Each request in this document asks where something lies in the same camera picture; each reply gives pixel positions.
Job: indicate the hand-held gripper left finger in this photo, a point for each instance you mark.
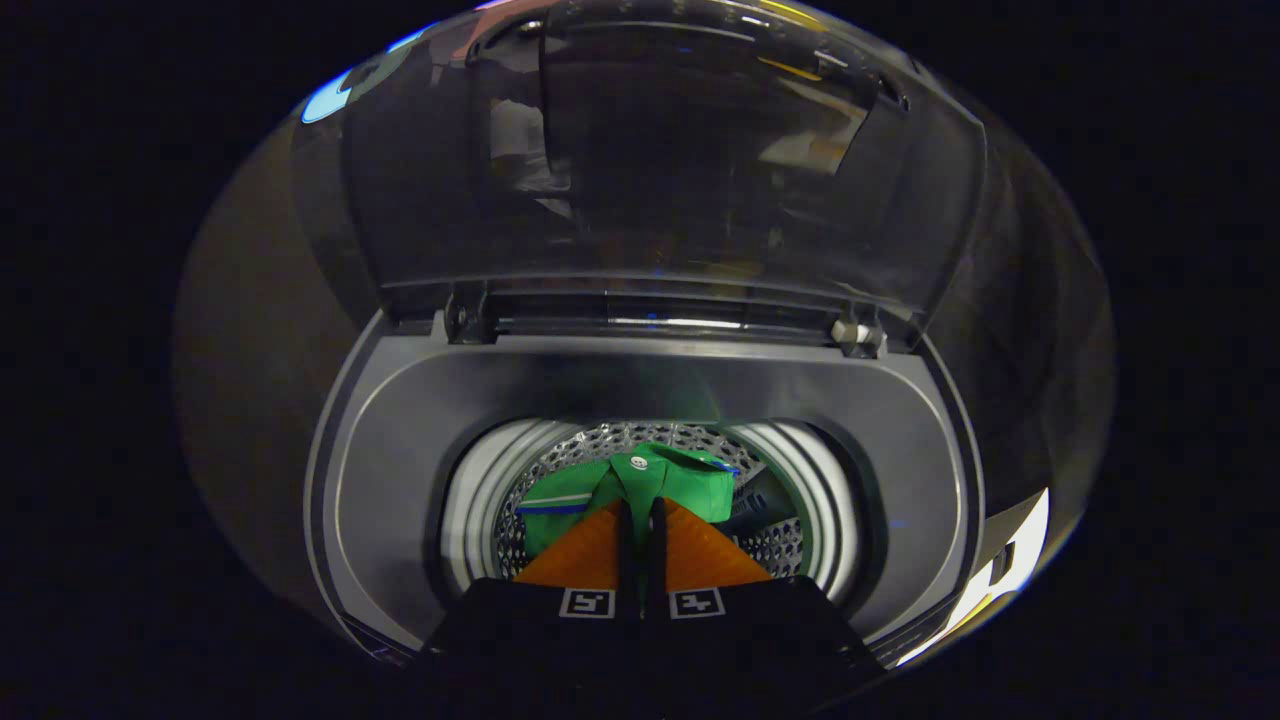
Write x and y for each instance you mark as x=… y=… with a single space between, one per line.
x=530 y=640

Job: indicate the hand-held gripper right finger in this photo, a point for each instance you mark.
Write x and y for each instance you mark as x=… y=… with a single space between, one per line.
x=760 y=640

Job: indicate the green polo shirt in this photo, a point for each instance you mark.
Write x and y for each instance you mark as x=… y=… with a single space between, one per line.
x=690 y=495

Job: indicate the grey washing machine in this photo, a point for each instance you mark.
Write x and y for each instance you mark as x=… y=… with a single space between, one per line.
x=400 y=450

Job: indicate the white patterned sheet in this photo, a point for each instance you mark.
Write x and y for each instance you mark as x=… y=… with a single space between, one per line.
x=1010 y=560

